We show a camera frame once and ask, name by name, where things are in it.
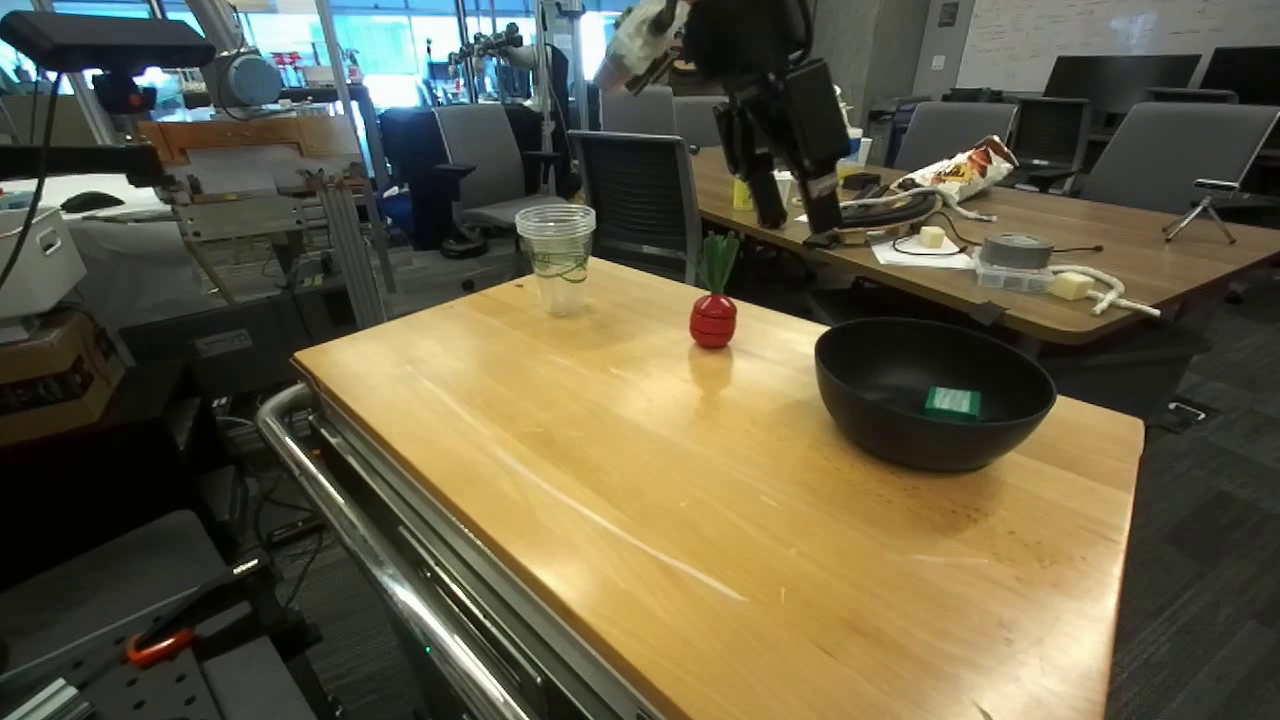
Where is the white container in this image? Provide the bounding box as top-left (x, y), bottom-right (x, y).
top-left (838, 124), bottom-right (873, 187)

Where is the dark office chair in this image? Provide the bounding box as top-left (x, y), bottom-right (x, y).
top-left (571, 124), bottom-right (708, 284)

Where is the brown cardboard box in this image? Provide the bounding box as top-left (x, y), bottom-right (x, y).
top-left (0, 309), bottom-right (138, 454)

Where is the clear plastic box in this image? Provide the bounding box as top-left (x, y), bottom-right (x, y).
top-left (969, 258), bottom-right (1077, 300)

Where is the grey duct tape roll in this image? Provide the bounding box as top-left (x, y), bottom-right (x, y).
top-left (975, 234), bottom-right (1061, 274)

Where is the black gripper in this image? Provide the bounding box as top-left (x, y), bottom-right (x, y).
top-left (715, 54), bottom-right (857, 241)

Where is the snack chip bag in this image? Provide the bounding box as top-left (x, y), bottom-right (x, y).
top-left (893, 133), bottom-right (1023, 207)

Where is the white plug cable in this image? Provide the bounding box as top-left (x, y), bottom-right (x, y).
top-left (1046, 261), bottom-right (1170, 326)

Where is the white equipment stand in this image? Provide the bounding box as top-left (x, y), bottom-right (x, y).
top-left (138, 106), bottom-right (391, 334)

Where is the black office chair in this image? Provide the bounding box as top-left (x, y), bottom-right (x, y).
top-left (1008, 92), bottom-right (1097, 185)

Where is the black horizontal bar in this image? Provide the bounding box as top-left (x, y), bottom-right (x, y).
top-left (0, 139), bottom-right (174, 185)

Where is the long black bar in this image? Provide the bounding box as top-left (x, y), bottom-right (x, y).
top-left (800, 218), bottom-right (938, 252)

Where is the orange handled clamp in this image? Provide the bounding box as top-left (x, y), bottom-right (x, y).
top-left (119, 555), bottom-right (270, 674)

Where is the black bowl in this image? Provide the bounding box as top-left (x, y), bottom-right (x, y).
top-left (811, 313), bottom-right (1061, 476)

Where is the green wooden block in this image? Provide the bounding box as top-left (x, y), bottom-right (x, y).
top-left (920, 383), bottom-right (987, 424)

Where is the wooden meeting desk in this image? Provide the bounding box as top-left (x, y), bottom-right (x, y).
top-left (690, 139), bottom-right (1280, 351)

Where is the grey office chair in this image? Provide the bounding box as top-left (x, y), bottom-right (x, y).
top-left (893, 95), bottom-right (1023, 171)
top-left (668, 92), bottom-right (734, 152)
top-left (598, 84), bottom-right (680, 137)
top-left (1077, 95), bottom-right (1280, 219)
top-left (428, 102), bottom-right (575, 241)

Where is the grey round lamp head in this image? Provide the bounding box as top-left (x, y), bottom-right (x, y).
top-left (207, 46), bottom-right (290, 112)

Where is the black flat panel mount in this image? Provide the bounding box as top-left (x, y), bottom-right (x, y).
top-left (0, 5), bottom-right (220, 73)

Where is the white device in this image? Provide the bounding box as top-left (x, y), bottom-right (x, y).
top-left (0, 195), bottom-right (93, 326)

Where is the white paper sheet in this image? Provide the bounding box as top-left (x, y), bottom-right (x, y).
top-left (870, 234), bottom-right (983, 278)

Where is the perforated metal breadboard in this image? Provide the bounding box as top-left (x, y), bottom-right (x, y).
top-left (0, 631), bottom-right (324, 720)

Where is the chrome cart handle bar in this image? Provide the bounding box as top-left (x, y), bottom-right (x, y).
top-left (254, 382), bottom-right (543, 720)

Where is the small tabletop tripod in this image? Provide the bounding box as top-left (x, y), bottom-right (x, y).
top-left (1159, 171), bottom-right (1249, 250)

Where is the red radish toy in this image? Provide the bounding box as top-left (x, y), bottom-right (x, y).
top-left (684, 227), bottom-right (744, 357)

